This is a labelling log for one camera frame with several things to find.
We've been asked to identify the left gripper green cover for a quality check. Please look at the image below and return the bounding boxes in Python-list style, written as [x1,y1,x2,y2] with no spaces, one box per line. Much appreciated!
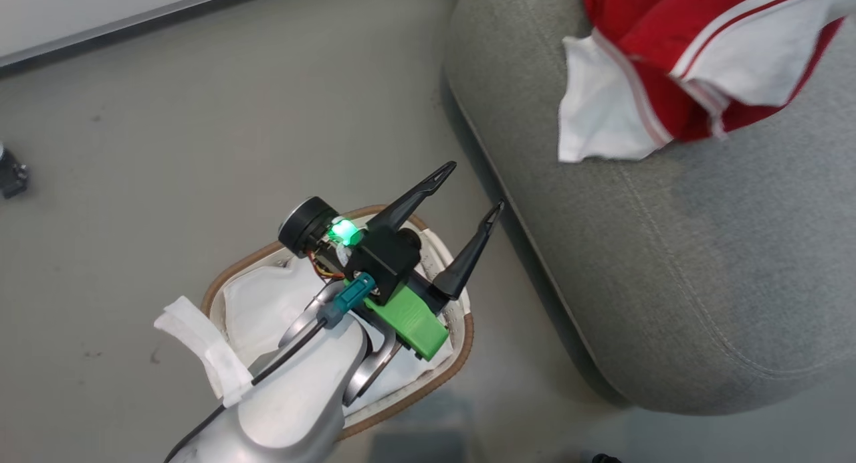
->
[277,160,505,361]

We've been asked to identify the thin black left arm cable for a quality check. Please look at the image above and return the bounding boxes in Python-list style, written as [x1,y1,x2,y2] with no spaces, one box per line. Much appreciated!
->
[163,318,330,463]

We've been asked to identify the white strap on arm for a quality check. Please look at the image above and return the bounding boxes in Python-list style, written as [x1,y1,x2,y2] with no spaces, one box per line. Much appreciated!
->
[153,295,255,409]

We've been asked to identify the grey fabric sofa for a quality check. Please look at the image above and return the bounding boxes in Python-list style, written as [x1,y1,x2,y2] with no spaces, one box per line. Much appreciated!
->
[441,0,856,415]

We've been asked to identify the red and white jersey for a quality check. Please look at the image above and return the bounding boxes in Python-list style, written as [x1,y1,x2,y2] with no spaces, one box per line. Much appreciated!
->
[557,0,856,164]

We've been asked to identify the teal left cable connector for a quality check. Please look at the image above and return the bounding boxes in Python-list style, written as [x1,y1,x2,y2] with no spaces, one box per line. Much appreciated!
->
[316,272,377,328]

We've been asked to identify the white laundry basket brown rim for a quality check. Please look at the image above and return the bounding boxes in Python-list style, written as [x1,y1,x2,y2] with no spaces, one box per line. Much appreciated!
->
[200,204,475,442]

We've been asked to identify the grey partition bottom rail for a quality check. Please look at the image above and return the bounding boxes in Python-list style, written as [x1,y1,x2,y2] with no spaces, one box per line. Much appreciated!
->
[0,0,275,70]

